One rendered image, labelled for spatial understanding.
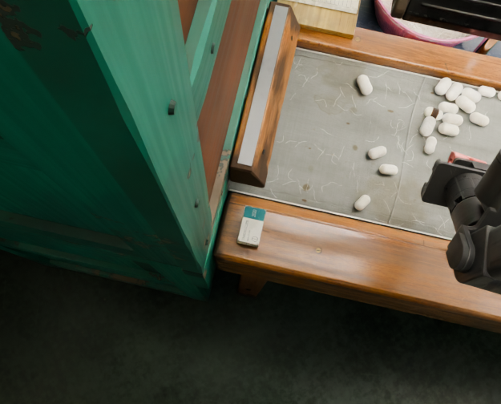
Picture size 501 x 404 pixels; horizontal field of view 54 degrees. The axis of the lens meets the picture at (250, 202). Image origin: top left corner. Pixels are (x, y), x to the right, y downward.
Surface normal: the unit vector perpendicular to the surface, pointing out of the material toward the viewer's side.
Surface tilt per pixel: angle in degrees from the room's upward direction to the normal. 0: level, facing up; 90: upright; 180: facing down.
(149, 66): 90
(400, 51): 0
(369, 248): 0
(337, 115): 0
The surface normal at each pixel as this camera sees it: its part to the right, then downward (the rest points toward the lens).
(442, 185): -0.15, 0.56
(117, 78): 0.98, 0.22
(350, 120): 0.04, -0.25
